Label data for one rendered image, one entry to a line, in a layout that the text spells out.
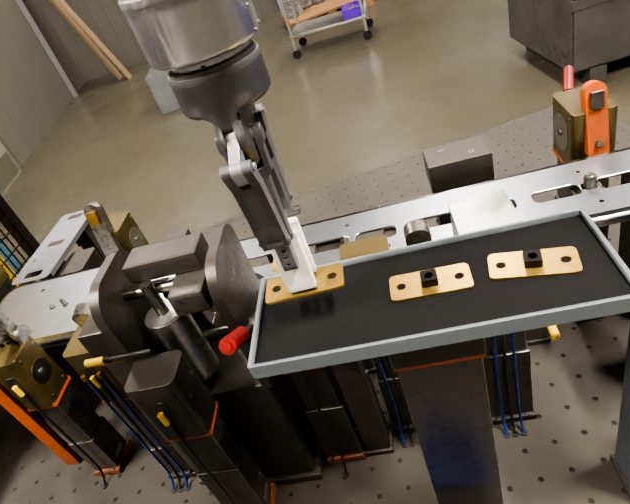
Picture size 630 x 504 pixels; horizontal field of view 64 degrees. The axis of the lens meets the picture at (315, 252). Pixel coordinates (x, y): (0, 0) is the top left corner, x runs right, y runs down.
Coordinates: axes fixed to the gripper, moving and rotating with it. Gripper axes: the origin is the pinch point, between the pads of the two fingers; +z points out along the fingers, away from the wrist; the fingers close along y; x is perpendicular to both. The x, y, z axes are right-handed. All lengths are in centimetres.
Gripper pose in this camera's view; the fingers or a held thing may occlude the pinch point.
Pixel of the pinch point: (292, 255)
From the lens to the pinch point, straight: 50.1
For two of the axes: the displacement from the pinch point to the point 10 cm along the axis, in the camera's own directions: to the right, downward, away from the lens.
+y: -0.1, -6.0, 8.0
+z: 2.9, 7.6, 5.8
